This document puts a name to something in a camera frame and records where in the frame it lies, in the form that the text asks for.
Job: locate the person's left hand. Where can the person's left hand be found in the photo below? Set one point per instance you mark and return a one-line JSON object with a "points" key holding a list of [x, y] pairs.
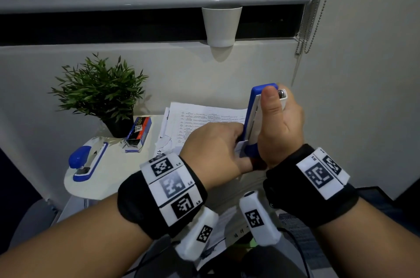
{"points": [[213, 153]]}

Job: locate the blue staples box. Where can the blue staples box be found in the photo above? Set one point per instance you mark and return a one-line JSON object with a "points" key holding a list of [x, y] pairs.
{"points": [[139, 133]]}

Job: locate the person's grey trousers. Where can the person's grey trousers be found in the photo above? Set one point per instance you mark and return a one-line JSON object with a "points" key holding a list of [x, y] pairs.
{"points": [[269, 264]]}

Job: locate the person's right hand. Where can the person's right hand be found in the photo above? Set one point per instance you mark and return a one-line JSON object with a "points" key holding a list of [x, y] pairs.
{"points": [[282, 130]]}

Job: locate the white hanging cup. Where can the white hanging cup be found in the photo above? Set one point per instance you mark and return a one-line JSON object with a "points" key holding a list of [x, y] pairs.
{"points": [[221, 25]]}

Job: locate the grey round stool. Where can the grey round stool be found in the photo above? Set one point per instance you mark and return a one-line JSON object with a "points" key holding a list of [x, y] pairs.
{"points": [[29, 222]]}

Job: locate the person's left forearm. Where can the person's left forearm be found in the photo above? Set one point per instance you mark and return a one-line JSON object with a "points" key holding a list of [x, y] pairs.
{"points": [[65, 245]]}

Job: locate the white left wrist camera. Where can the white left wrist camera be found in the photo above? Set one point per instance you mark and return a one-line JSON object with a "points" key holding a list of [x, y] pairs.
{"points": [[193, 241]]}

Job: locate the printed paper bundle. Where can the printed paper bundle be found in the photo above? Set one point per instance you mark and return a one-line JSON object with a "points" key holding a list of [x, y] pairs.
{"points": [[226, 218]]}

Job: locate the stack of printed papers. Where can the stack of printed papers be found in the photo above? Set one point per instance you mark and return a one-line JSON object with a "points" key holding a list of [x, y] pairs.
{"points": [[203, 117]]}

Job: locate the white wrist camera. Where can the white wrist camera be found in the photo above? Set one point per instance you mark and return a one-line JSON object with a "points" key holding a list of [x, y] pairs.
{"points": [[262, 228], [193, 241]]}

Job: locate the green potted plant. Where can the green potted plant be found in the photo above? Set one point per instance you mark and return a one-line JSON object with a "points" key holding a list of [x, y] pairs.
{"points": [[101, 87]]}

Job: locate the blue white stapler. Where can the blue white stapler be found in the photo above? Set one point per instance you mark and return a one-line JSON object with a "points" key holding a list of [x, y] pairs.
{"points": [[252, 114], [80, 156]]}

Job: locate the person's right forearm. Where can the person's right forearm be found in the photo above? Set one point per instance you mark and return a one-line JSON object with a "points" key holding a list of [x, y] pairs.
{"points": [[367, 245]]}

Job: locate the dark window pane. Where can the dark window pane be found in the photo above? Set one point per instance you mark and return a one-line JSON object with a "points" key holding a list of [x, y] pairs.
{"points": [[98, 27]]}

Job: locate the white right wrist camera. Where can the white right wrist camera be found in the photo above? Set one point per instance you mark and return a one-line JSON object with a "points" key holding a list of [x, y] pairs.
{"points": [[262, 228]]}

